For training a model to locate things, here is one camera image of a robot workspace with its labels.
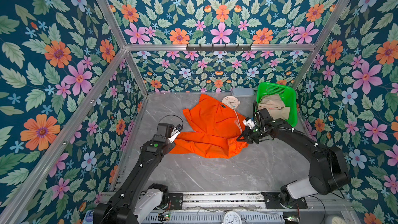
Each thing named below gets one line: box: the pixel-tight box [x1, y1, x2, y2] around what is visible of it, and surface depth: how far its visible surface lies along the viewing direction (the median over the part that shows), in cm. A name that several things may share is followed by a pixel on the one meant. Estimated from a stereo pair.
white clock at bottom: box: [221, 210, 243, 224], surface depth 68 cm
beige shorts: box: [258, 93, 291, 120], surface depth 100 cm
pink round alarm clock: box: [221, 95, 241, 110], surface depth 113 cm
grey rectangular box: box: [231, 87, 255, 98], surface depth 121 cm
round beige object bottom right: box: [331, 216, 347, 224], surface depth 67 cm
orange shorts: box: [169, 93, 249, 159], surface depth 100 cm
